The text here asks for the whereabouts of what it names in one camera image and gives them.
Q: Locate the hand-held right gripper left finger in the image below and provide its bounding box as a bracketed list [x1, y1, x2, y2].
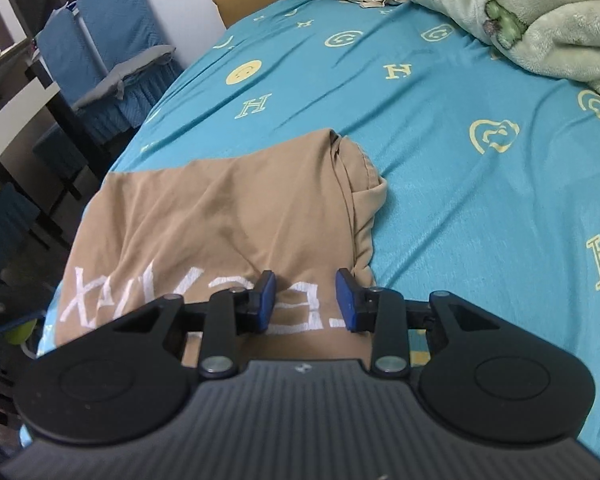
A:
[112, 270, 277, 378]

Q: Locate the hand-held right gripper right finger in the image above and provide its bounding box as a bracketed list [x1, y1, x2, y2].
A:
[334, 268, 501, 378]

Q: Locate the tan T-shirt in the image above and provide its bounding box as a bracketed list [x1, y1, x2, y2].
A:
[55, 129, 388, 366]

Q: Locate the blue printed bed sheet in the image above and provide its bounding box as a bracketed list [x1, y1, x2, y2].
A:
[20, 0, 600, 480]

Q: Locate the yellow-green object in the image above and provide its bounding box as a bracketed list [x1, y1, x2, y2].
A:
[2, 320, 38, 348]

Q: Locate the grey seat cushion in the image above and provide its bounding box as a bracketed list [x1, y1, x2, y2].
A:
[72, 45, 177, 110]

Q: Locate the dining table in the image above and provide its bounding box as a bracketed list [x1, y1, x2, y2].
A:
[0, 35, 106, 241]

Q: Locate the chair with blue cover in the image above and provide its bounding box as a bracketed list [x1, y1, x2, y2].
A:
[34, 0, 186, 133]

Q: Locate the green printed fleece blanket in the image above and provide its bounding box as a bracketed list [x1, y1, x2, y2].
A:
[400, 0, 600, 106]

